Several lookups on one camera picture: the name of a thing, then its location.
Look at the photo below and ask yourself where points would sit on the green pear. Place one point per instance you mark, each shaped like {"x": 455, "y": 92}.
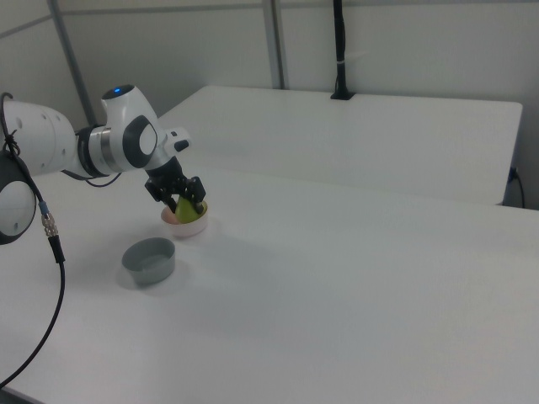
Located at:
{"x": 185, "y": 212}

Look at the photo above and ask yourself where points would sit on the pink plastic bowl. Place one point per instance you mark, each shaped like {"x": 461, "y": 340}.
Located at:
{"x": 185, "y": 231}

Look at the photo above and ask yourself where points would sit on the white side table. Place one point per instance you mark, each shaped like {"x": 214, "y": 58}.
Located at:
{"x": 337, "y": 139}

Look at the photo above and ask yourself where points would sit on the black camera stand pole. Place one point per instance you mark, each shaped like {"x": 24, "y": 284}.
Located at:
{"x": 340, "y": 42}

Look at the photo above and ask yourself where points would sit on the grey partition corner post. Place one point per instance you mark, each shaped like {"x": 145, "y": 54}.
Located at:
{"x": 69, "y": 50}

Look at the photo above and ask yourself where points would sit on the grey plastic bowl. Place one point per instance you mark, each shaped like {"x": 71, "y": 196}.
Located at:
{"x": 151, "y": 274}

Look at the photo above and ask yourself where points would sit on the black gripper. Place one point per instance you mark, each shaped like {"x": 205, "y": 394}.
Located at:
{"x": 170, "y": 177}

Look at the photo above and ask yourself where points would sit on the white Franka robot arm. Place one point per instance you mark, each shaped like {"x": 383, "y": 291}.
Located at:
{"x": 42, "y": 139}

